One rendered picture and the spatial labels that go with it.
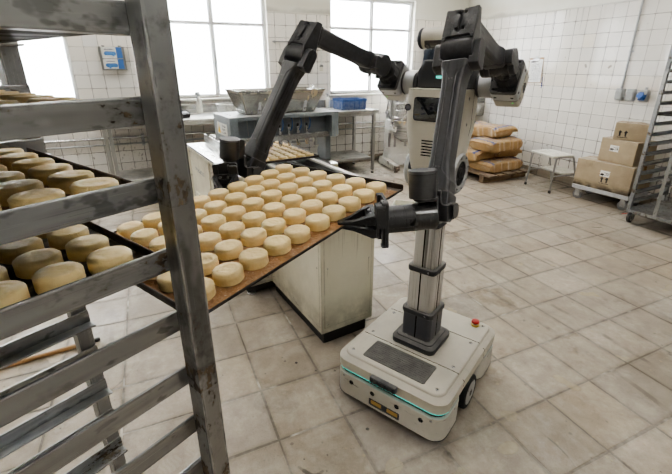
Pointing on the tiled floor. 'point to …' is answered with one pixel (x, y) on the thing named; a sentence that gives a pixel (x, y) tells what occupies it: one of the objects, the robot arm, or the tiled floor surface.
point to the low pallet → (497, 174)
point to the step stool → (553, 165)
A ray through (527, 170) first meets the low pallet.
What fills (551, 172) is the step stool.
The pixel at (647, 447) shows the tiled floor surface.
